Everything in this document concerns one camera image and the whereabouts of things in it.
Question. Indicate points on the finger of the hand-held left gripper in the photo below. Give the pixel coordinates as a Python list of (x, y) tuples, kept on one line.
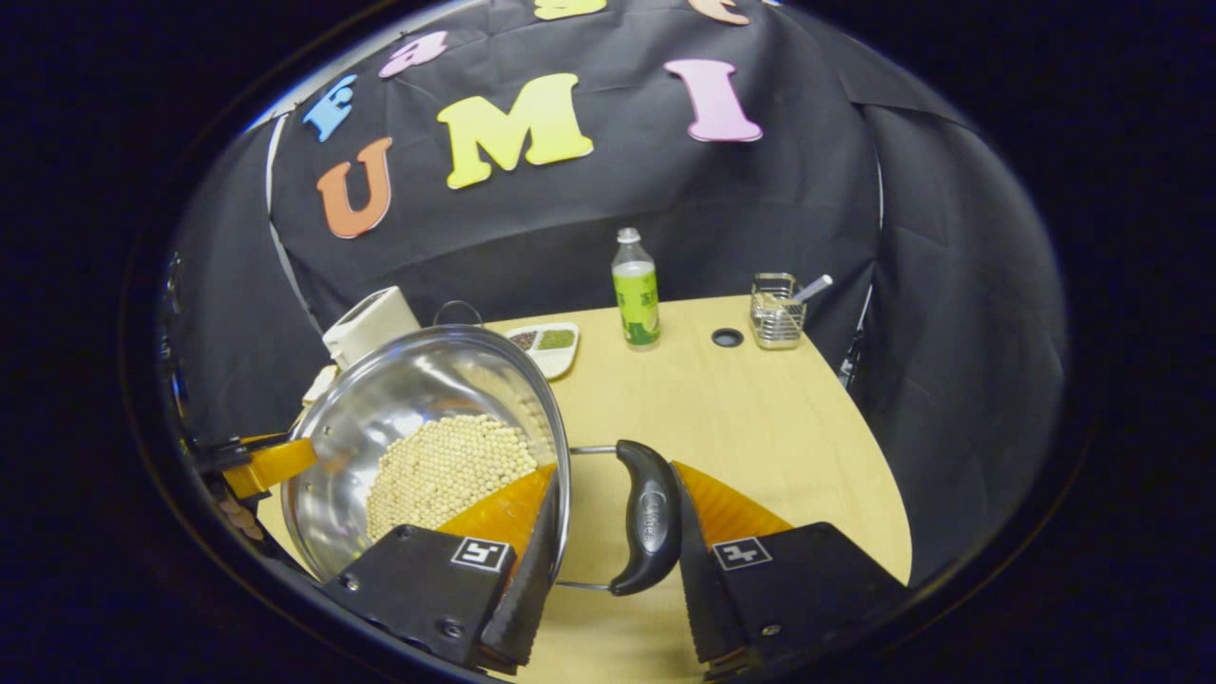
[(275, 464)]

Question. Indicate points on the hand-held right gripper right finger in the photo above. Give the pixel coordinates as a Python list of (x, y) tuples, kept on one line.
[(698, 598)]

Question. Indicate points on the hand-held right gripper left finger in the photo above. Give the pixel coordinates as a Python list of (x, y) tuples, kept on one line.
[(532, 589)]

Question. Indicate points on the pile of soybeans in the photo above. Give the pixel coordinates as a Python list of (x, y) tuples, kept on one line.
[(446, 465)]

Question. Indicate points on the white toaster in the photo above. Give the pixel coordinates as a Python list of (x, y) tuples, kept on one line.
[(370, 328)]

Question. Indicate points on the white divided seasoning dish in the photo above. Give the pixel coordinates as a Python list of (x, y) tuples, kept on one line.
[(560, 361)]

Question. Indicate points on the green label drink bottle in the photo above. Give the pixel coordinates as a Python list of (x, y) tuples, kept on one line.
[(636, 304)]

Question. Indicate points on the metal spoon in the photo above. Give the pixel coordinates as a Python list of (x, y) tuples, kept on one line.
[(817, 285)]

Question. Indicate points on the black backdrop cloth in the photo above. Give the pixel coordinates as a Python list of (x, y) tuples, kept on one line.
[(760, 209)]

